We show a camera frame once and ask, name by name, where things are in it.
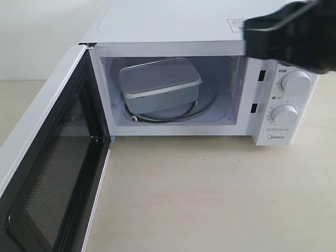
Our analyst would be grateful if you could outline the white Midea microwave oven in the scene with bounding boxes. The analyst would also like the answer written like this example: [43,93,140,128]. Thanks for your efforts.
[80,1,319,146]

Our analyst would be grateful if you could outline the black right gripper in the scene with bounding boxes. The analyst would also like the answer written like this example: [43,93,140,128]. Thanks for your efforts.
[244,1,335,75]

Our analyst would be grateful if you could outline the glass turntable plate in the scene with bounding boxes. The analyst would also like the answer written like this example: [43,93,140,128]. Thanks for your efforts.
[122,61,219,123]

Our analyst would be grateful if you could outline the lower white timer knob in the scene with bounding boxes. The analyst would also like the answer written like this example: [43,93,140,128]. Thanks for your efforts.
[271,104,298,127]

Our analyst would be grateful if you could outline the white microwave door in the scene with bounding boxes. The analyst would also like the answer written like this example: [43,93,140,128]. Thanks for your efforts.
[1,44,110,251]

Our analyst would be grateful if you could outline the white lidded plastic container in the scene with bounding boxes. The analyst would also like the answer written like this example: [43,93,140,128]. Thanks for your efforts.
[119,57,203,115]

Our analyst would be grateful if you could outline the grey printed label sticker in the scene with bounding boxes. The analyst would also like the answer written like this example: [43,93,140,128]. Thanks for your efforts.
[227,18,245,33]

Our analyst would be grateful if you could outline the upper white control knob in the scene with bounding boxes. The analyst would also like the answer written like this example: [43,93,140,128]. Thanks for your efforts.
[280,70,311,94]

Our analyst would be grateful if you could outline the black turntable roller ring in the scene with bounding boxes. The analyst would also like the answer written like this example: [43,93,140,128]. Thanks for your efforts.
[126,101,199,123]

